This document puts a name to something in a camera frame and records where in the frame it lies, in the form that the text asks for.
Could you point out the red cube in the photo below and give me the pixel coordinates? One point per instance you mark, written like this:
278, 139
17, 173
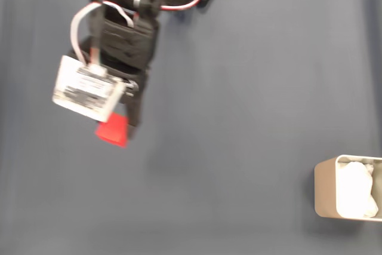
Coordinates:
115, 132

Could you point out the beige rounded plastic box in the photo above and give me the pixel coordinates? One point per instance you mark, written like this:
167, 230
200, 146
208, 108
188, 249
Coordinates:
325, 189

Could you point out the dark blue table mat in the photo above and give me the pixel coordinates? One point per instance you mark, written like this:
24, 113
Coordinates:
238, 87

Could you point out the white crumpled tissue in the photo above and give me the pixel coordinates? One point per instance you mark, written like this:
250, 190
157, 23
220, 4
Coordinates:
355, 189

